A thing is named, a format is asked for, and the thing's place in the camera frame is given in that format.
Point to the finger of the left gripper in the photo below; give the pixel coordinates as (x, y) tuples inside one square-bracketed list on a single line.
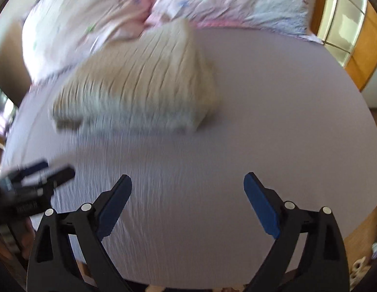
[(58, 178), (19, 174)]

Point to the person's left hand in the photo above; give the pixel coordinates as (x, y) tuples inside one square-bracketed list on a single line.
[(22, 243)]

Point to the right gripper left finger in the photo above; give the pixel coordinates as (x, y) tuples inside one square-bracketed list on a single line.
[(52, 265)]

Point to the wooden headboard with panels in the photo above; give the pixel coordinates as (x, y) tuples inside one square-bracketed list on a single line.
[(348, 29)]

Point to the right pink floral pillow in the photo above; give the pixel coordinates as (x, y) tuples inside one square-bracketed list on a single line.
[(288, 17)]

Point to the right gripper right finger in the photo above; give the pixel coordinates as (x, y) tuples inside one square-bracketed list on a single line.
[(308, 253)]

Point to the left pink floral pillow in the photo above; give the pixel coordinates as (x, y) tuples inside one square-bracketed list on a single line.
[(60, 33)]

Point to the lavender bed sheet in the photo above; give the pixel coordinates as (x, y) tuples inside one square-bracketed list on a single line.
[(289, 113)]

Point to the pink floral pillow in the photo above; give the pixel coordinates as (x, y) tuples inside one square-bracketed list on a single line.
[(288, 17), (60, 33)]

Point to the beige cable-knit sweater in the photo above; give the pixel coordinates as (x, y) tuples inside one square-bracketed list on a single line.
[(158, 83)]

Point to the dark bedside furniture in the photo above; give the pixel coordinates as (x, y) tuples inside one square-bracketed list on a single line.
[(14, 77)]

